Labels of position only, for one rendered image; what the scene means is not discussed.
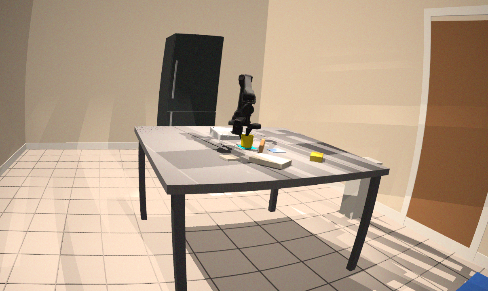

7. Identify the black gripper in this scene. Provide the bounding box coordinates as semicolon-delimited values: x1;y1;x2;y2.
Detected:
228;112;261;139

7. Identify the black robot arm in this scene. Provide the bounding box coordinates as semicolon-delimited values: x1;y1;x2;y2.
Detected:
230;74;256;135

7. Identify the brown wooden beam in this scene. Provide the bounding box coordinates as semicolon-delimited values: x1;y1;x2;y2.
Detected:
259;139;265;153

